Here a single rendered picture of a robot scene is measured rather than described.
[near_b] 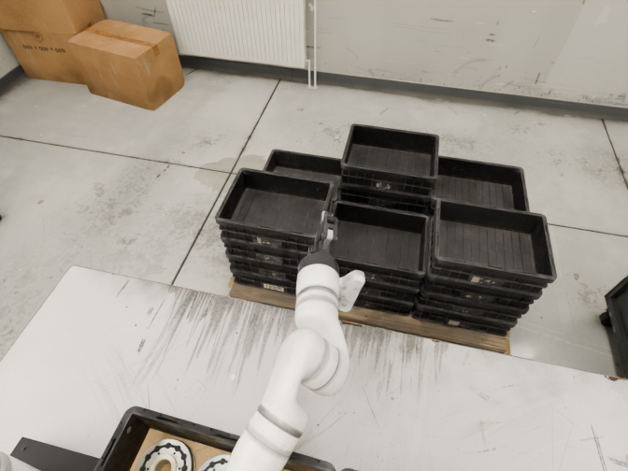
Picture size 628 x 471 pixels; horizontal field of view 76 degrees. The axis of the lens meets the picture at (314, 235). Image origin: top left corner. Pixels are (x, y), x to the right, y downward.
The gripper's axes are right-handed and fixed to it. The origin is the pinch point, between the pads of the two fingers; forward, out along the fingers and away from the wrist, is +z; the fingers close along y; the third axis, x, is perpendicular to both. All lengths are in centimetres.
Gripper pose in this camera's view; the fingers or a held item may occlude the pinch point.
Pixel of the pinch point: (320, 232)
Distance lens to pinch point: 81.9
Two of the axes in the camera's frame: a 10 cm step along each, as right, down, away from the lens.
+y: -2.9, 7.6, 5.9
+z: 0.4, -6.0, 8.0
